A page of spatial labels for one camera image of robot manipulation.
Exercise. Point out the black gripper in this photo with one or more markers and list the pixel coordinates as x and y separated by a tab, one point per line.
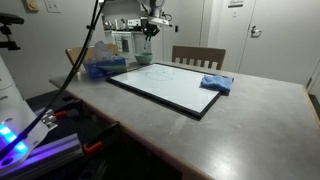
150	29

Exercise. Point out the green and white marker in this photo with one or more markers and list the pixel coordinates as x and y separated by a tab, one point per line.
146	42

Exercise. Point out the mint-green bowl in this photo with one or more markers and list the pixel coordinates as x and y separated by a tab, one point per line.
143	59

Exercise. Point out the black-framed whiteboard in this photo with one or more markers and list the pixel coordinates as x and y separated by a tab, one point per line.
173	87

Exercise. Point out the white kitchen stove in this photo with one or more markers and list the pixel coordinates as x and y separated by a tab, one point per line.
122	45

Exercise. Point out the white tissue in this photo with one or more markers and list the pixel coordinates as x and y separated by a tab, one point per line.
102	51

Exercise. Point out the brown wooden chair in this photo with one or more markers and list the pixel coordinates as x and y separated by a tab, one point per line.
200	53

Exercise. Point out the blue tissue box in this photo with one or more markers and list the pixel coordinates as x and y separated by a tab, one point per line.
100	70

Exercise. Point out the light wooden chair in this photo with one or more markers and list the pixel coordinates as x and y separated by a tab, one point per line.
75	55

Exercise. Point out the blue cloth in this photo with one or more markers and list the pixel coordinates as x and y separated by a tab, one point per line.
216	83

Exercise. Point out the beige round thermostat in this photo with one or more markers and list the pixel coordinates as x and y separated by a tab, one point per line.
31	5

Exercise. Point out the white wall switch plate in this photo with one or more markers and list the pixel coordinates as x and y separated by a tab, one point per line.
52	5

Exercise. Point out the black camera on mount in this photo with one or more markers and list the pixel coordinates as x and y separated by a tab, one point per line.
8	20

